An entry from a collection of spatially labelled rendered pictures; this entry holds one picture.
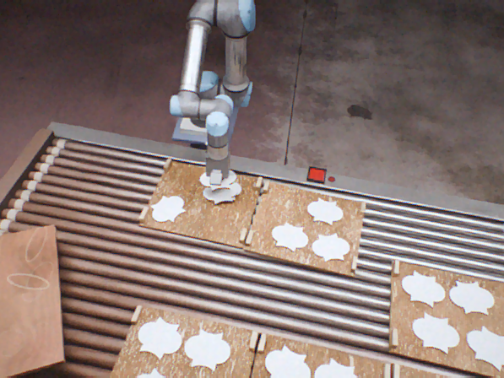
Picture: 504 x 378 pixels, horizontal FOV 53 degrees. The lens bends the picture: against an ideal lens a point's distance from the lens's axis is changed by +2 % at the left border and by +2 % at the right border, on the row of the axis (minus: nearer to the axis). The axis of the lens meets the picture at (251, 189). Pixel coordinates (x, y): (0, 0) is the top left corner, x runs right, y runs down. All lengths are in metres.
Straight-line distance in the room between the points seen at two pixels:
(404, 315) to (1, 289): 1.31
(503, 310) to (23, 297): 1.57
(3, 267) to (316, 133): 2.45
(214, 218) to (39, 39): 3.13
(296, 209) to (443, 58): 2.97
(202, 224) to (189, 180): 0.24
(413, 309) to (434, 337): 0.11
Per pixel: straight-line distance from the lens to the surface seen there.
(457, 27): 5.16
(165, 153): 2.21
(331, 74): 4.24
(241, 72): 2.14
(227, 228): 1.91
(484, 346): 1.86
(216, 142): 1.73
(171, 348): 1.68
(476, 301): 1.93
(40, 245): 1.85
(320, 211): 1.98
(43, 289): 1.75
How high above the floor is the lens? 2.48
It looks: 50 degrees down
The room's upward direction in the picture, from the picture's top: 3 degrees clockwise
